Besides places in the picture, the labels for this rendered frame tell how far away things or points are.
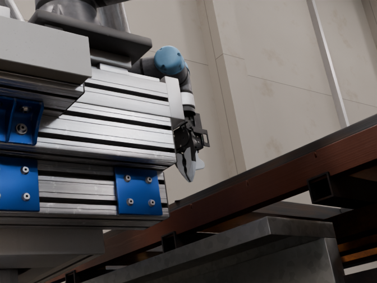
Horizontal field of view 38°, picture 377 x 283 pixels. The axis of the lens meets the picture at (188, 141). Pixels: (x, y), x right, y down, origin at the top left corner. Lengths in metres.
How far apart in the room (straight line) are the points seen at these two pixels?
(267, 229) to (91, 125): 0.34
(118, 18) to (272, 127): 4.77
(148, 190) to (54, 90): 0.27
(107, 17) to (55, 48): 0.70
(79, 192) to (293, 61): 6.21
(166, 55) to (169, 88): 0.43
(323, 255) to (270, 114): 5.23
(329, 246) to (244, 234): 0.18
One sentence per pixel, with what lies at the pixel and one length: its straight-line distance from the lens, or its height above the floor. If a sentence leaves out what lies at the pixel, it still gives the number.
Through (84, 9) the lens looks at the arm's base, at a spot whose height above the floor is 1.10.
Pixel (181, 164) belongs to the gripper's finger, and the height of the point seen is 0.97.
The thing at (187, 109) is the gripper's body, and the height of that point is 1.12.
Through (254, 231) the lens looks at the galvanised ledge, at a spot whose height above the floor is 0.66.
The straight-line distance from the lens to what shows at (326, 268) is 1.05.
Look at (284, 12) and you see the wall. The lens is 7.46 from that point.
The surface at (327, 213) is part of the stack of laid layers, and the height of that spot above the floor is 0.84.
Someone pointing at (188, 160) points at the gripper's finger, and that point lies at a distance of 1.49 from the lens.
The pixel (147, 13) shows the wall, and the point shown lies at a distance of 5.74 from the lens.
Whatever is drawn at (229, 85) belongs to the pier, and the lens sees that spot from 5.57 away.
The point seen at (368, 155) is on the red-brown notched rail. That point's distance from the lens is 1.06.
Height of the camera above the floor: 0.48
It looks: 21 degrees up
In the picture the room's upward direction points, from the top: 9 degrees counter-clockwise
